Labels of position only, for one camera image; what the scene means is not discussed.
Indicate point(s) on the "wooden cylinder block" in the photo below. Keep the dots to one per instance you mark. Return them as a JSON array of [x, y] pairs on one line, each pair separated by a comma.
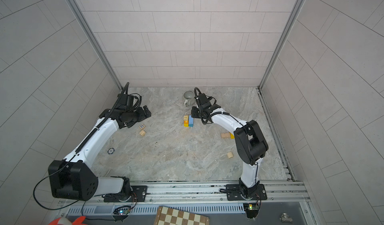
[[230, 155]]

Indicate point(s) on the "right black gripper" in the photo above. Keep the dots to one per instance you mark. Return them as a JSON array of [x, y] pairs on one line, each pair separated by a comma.
[[194, 113]]

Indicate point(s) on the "checkered chess board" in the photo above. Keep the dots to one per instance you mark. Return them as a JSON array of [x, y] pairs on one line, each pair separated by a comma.
[[169, 216]]

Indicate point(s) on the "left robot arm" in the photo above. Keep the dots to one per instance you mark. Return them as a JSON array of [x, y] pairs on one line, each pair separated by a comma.
[[72, 178]]

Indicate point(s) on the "red white object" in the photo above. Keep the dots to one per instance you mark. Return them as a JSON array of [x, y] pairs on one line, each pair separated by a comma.
[[65, 221]]

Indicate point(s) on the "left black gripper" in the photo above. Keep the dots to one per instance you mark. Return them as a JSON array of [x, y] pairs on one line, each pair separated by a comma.
[[142, 116]]

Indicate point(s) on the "small metal fitting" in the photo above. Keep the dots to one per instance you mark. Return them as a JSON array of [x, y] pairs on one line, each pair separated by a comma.
[[285, 218]]

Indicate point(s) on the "right circuit board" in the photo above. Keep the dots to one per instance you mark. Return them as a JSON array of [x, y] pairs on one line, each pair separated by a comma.
[[251, 210]]

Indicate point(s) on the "light blue wooden block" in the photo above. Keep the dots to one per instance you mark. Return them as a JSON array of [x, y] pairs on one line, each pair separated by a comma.
[[191, 121]]

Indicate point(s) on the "left green circuit board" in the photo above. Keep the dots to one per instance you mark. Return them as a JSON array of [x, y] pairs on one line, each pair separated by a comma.
[[121, 213]]

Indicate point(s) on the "aluminium mounting rail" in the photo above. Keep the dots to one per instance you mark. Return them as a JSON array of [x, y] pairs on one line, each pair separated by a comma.
[[175, 193]]

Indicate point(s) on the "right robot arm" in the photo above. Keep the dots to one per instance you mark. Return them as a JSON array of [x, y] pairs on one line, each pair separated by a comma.
[[251, 144]]

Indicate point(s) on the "ribbed silver cup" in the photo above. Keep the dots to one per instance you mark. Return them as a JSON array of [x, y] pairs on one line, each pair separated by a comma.
[[189, 98]]

